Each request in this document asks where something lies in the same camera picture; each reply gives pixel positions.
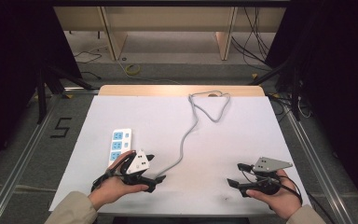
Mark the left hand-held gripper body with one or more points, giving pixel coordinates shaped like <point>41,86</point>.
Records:
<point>137,164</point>

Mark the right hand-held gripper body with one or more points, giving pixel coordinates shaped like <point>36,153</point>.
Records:
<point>267,174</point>

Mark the person's right hand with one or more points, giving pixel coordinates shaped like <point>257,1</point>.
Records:
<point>282,200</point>

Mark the person's left hand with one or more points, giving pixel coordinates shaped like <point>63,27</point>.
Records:
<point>115,188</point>

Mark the white power strip blue sockets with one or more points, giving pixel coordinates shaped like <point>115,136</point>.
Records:
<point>120,146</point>

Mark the white table cover sheet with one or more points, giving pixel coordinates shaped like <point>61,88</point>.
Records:
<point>230,143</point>

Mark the black metal stand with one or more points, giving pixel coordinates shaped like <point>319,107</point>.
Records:
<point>42,93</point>
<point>296,93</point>

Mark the yellow tape roll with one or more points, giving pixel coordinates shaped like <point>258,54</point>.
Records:
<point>132,69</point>

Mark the dark curtain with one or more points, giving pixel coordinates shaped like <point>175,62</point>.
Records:
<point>341,77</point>
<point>9,62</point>

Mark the beige wooden desk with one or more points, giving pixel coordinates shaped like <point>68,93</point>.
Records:
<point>167,19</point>

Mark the aluminium floor rail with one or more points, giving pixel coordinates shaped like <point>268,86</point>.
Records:
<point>15,174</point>
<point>320,174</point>

